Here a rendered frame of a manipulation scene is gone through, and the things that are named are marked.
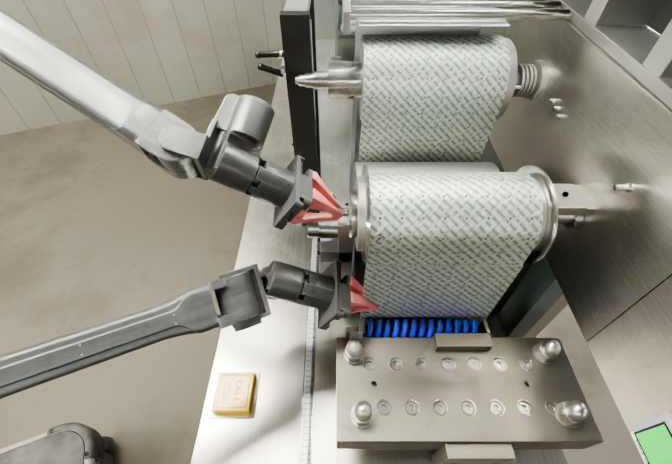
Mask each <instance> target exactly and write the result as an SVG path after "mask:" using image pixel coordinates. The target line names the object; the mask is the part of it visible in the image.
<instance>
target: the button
mask: <svg viewBox="0 0 672 464"><path fill-rule="evenodd" d="M255 384H256V375H255V373H220V374H219V378H218V383H217V387H216V392H215V397H214V402H213V406H212V412H213V413H214V414H215V415H250V414H251V412H252V405H253V398H254V391H255Z"/></svg>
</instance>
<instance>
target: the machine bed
mask: <svg viewBox="0 0 672 464"><path fill-rule="evenodd" d="M271 107H272V108H273V110H274V113H275V114H274V117H273V120H272V123H271V126H270V129H269V132H268V134H267V137H266V140H265V143H264V146H263V149H262V150H261V154H260V157H262V158H265V159H267V160H269V161H271V162H273V163H275V164H277V165H279V166H282V167H284V168H287V166H288V165H289V164H290V163H291V161H292V160H293V159H294V147H293V146H292V143H293V138H292V129H291V120H290V110H289V101H288V92H287V83H286V74H284V75H283V77H279V76H278V79H277V84H276V88H275V93H274V97H273V101H272V106H271ZM318 108H319V132H320V157H321V180H322V181H323V183H324V184H325V185H326V187H327V188H328V190H329V191H330V192H333V194H334V196H335V197H336V198H337V201H338V202H339V204H340V205H341V206H345V203H349V188H350V162H351V136H352V109H353V99H329V98H328V94H318ZM274 208H275V206H273V205H270V204H268V203H265V202H263V201H260V200H258V199H256V198H253V197H251V198H250V203H249V207H248V212H247V216H246V221H245V225H244V229H243V234H242V238H241V243H240V247H239V251H238V256H237V260H236V265H235V269H234V270H236V269H240V268H243V267H246V266H250V265H251V264H256V263H257V265H258V269H259V270H261V269H263V267H266V266H269V265H270V263H271V262H272V261H273V260H276V261H279V262H283V263H286V264H290V265H293V266H297V267H300V268H304V269H307V270H310V259H311V242H312V238H308V236H307V226H302V223H298V224H292V223H289V222H287V225H286V226H285V227H284V228H283V229H282V230H280V229H277V228H275V227H273V219H274ZM268 303H269V307H270V310H271V315H269V316H266V317H264V318H261V321H262V323H260V324H257V325H255V326H252V327H250V328H247V329H244V330H241V331H237V332H236V331H235V329H234V328H233V326H232V325H231V326H228V327H226V328H223V329H221V331H220V335H219V340H218V344H217V348H216V353H215V357H214V362H213V366H212V371H211V375H210V379H209V384H208V388H207V393H206V397H205V401H204V406H203V410H202V415H201V419H200V423H199V428H198V432H197V437H196V441H195V446H194V450H193V454H192V459H191V463H190V464H298V462H299V445H300V428H301V412H302V395H303V378H304V361H305V344H306V327H307V310H308V306H303V305H299V304H296V303H291V302H287V301H283V300H279V299H277V300H268ZM486 321H487V325H488V328H489V331H490V333H489V336H490V338H523V337H506V334H505V331H504V327H503V324H502V321H501V318H500V315H499V312H498V313H497V314H489V315H488V317H487V318H486ZM329 324H330V327H329V328H328V329H327V330H323V329H318V309H317V326H316V352H315V377H314V402H313V428H312V453H311V464H433V463H432V455H433V454H434V453H435V452H436V451H438V450H367V449H337V448H336V338H337V337H346V327H359V324H360V314H350V315H349V316H348V317H347V318H341V319H339V320H333V321H332V322H330V323H329ZM219 373H260V379H259V386H258V394H257V401H256V408H255V415H254V419H210V415H211V410H212V405H213V401H214V396H215V391H216V387H217V382H218V377H219ZM513 451H514V455H515V458H516V459H514V460H512V461H510V462H507V463H505V464H568V461H567V459H566V456H565V453H564V450H563V449H528V450H513Z"/></svg>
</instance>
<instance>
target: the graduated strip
mask: <svg viewBox="0 0 672 464"><path fill-rule="evenodd" d="M318 250H320V242H318V238H312V242H311V259H310V270H311V271H314V272H317V273H319V255H318ZM316 326H317V309H316V308H312V307H308V310H307V327H306V344H305V361H304V378H303V395H302V412H301V428H300V445H299V462H298V464H311V453H312V428H313V402H314V377H315V352H316Z"/></svg>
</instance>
